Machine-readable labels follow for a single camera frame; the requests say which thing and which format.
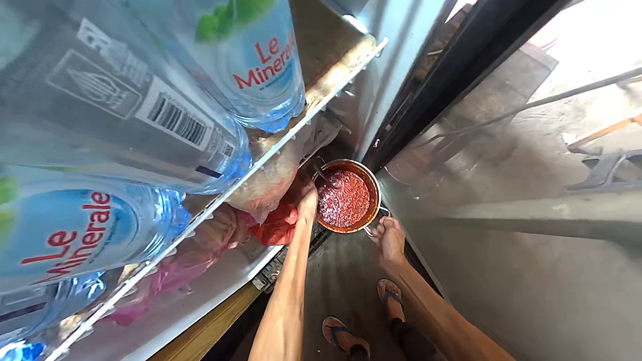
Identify person's left hand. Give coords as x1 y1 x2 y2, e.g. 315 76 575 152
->
292 174 319 220

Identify person's right hand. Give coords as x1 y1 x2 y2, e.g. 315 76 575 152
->
370 216 406 266

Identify silver metal pot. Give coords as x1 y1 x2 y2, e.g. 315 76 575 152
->
313 159 390 237

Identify person's left forearm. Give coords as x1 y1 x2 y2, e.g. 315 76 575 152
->
248 215 316 361

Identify person's right forearm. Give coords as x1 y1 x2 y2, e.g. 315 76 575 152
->
382 256 516 361

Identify dark metal ladle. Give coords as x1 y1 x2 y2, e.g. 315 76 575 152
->
312 156 339 190

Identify clear plastic bag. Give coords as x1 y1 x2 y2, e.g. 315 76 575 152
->
226 110 343 224

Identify red chili sauce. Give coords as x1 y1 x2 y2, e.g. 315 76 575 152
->
317 170 371 228

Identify red plastic bag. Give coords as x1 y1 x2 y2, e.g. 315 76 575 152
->
249 202 299 247

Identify glass shelf with white edge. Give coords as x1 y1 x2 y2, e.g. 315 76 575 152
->
42 34 389 361

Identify person's legs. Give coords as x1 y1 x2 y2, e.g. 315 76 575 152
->
321 279 447 361

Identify refrigerator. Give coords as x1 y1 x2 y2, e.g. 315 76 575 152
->
63 0 454 361

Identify large blue-labelled water bottle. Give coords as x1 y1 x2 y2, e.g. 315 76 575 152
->
0 163 192 294
120 0 306 133

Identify pink plastic bag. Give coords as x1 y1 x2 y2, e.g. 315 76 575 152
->
103 203 255 326

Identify yellow wooden beam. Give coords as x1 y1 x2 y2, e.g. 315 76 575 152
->
146 282 262 361

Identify large grey-labelled water bottle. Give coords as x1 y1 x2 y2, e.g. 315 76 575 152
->
0 0 253 195

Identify large clear water bottle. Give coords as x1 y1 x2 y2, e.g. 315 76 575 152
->
0 270 107 347
0 340 47 361

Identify black door frame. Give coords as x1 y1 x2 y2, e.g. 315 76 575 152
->
361 0 573 173

